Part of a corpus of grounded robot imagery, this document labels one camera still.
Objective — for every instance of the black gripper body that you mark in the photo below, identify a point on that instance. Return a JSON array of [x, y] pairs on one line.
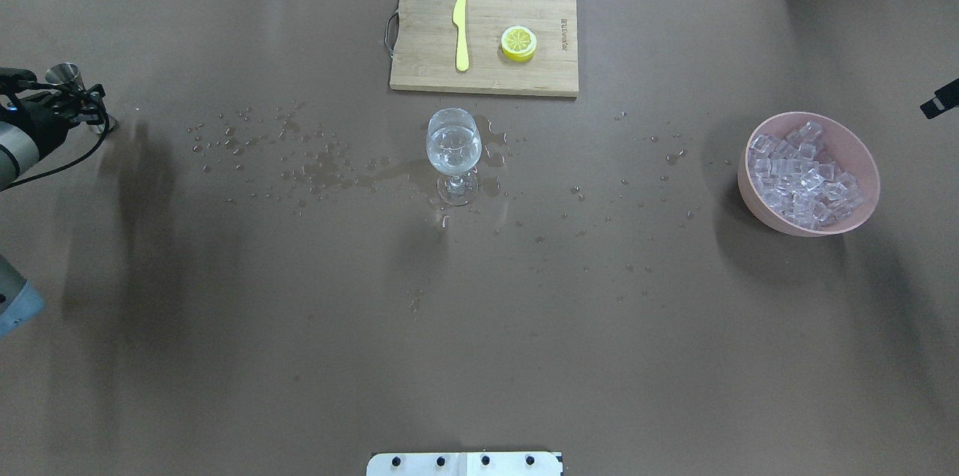
[[43, 121]]

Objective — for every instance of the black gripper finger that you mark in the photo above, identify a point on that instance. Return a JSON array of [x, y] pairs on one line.
[[86, 106], [944, 99]]

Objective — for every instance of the steel double jigger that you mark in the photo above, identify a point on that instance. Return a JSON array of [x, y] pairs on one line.
[[67, 75]]

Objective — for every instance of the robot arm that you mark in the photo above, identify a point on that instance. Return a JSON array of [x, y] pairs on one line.
[[12, 176]]

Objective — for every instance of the pile of clear ice cubes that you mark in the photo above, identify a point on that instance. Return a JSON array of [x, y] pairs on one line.
[[797, 178]]

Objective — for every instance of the clear wine glass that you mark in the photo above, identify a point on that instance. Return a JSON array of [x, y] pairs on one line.
[[453, 148]]

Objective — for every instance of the pink plastic bowl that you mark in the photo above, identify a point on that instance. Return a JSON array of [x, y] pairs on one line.
[[850, 152]]

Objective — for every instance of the brown table mat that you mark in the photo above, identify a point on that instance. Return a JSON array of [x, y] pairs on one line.
[[256, 274]]

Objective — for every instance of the wooden cutting board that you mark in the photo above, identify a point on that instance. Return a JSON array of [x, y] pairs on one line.
[[425, 47]]

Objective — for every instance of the yellow plastic knife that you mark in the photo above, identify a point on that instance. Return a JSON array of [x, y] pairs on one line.
[[459, 19]]

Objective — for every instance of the yellow lemon half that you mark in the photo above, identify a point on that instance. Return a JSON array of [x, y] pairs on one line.
[[518, 44]]

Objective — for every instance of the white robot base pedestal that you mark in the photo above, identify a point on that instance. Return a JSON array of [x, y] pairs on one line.
[[467, 463]]

